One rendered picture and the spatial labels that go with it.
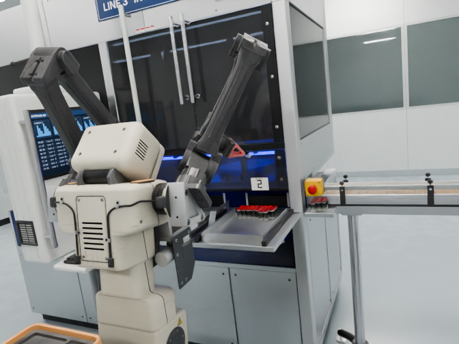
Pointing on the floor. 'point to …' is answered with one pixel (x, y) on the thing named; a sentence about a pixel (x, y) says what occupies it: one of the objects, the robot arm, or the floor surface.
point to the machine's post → (294, 166)
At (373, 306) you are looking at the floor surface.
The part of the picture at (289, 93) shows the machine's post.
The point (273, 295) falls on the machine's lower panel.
